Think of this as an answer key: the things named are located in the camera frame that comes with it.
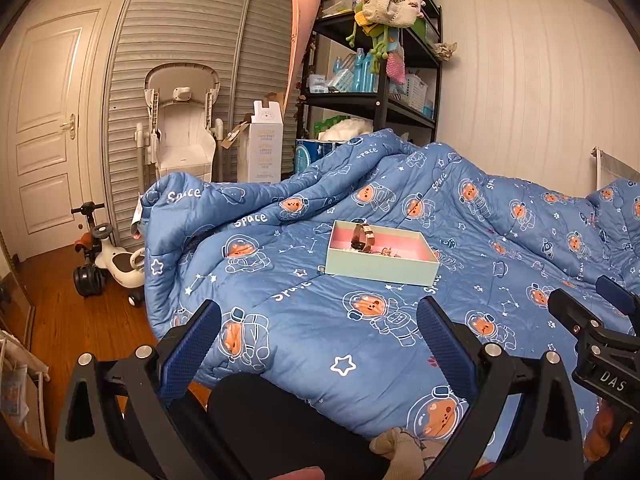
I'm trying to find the tall white carton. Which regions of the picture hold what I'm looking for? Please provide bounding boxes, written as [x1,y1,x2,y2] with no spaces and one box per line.
[237,100,284,184]

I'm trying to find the beige knitted sock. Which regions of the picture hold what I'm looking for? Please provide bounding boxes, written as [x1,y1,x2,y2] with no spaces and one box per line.
[370,427,451,480]

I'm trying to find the black metal shelf rack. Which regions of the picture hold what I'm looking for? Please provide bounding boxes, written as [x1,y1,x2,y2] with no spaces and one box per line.
[295,0,443,143]

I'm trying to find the grey framed board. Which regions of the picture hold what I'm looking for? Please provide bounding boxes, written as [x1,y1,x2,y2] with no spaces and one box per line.
[590,147,640,196]

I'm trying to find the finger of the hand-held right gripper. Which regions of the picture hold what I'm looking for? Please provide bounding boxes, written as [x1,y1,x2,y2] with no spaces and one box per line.
[547,287,640,356]
[595,275,640,317]

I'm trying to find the brown cardboard flap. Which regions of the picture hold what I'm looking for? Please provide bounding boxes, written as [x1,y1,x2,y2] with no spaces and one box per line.
[220,120,251,151]

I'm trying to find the brown strap wrist watch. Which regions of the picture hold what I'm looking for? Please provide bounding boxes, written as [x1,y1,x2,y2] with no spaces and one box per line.
[349,220,376,253]

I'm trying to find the grey louvered closet doors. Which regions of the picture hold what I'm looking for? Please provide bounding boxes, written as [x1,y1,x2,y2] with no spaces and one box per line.
[102,0,321,251]

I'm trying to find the blue printed pillow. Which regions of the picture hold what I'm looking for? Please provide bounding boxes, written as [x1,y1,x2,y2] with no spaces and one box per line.
[585,180,640,281]

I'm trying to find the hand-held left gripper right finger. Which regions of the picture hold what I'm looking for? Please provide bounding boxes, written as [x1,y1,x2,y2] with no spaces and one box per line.
[416,296,586,480]

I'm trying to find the white ride-on toy car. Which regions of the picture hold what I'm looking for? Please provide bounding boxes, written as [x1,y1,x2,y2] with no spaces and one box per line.
[72,202,148,307]

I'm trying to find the person's right hand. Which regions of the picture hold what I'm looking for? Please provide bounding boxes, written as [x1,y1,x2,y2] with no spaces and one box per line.
[582,402,619,463]

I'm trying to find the white plastic bag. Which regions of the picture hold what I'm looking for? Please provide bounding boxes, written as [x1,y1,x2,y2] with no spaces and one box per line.
[317,116,376,141]

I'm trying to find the pink knitted pouch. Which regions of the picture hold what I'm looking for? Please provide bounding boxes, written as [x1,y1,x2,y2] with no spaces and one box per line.
[385,52,407,83]

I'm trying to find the blue tissue pack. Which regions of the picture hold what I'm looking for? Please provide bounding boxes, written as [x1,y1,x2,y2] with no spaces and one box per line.
[295,137,341,176]

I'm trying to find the pale green box pink lining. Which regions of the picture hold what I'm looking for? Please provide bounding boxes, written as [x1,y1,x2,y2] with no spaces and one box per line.
[324,219,441,287]

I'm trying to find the white panelled door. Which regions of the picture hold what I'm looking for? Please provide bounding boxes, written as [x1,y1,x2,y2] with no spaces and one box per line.
[0,5,108,261]

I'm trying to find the person's black trouser leg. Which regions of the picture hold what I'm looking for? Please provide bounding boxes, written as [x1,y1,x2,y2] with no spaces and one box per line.
[207,372,391,480]

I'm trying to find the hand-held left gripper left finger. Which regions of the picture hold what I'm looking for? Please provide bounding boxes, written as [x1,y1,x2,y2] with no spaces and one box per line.
[54,299,251,480]

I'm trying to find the white plastic basket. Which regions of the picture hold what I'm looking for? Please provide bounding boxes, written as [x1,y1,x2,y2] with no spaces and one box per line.
[405,74,428,111]

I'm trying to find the blue astronaut bear printed blanket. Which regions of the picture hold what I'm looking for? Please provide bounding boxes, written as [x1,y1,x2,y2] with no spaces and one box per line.
[140,127,640,466]

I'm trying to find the person's left hand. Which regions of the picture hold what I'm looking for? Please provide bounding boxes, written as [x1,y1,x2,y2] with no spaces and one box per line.
[252,466,326,480]

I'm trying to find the white baby high chair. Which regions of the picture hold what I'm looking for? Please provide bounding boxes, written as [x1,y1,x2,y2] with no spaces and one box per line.
[134,61,226,183]

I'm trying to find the blue plastic bottles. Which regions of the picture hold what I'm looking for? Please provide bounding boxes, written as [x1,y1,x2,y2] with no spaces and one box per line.
[352,49,381,93]

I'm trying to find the green frog plush toy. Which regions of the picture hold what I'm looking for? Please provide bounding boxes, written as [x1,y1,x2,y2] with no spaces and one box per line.
[350,5,401,68]

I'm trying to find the long pink paper cone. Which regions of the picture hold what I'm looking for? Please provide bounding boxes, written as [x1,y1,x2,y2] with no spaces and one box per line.
[287,0,323,106]

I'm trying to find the pale blue wipes pack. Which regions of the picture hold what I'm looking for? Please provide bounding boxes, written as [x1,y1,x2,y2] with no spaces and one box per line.
[327,67,356,93]

